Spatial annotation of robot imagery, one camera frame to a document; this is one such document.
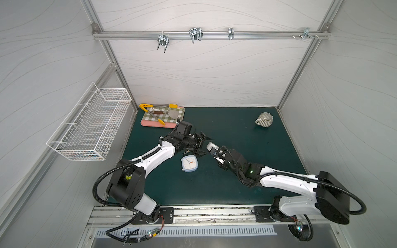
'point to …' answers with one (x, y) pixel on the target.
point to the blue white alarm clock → (189, 163)
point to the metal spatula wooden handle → (173, 113)
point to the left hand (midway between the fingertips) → (213, 145)
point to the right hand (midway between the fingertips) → (221, 148)
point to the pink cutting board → (156, 124)
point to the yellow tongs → (143, 106)
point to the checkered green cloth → (165, 117)
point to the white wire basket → (89, 130)
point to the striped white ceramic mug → (264, 119)
